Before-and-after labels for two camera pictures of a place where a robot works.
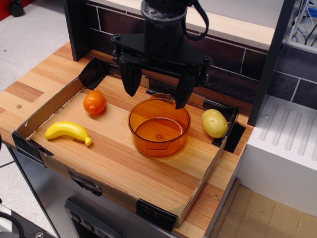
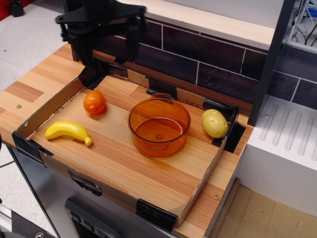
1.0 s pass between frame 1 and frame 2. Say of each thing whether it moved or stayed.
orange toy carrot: stayed
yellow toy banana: stayed
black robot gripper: moved
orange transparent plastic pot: stayed
